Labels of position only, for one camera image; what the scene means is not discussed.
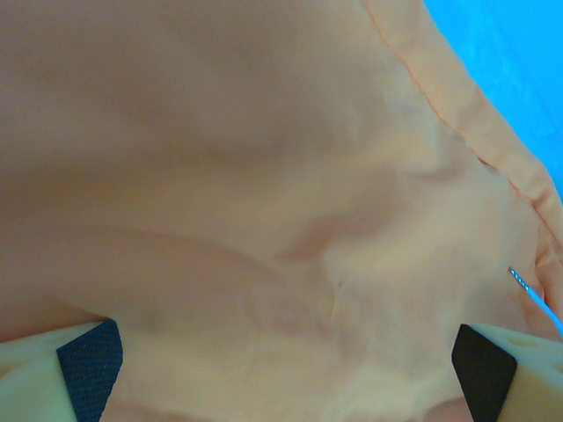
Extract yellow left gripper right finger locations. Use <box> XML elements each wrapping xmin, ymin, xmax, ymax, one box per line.
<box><xmin>451</xmin><ymin>323</ymin><xmax>563</xmax><ymax>422</ymax></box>

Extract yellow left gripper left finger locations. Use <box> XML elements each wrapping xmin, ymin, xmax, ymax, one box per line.
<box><xmin>0</xmin><ymin>319</ymin><xmax>125</xmax><ymax>422</ymax></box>

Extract light orange smooth shorts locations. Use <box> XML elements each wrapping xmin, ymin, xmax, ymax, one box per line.
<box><xmin>0</xmin><ymin>0</ymin><xmax>563</xmax><ymax>422</ymax></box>

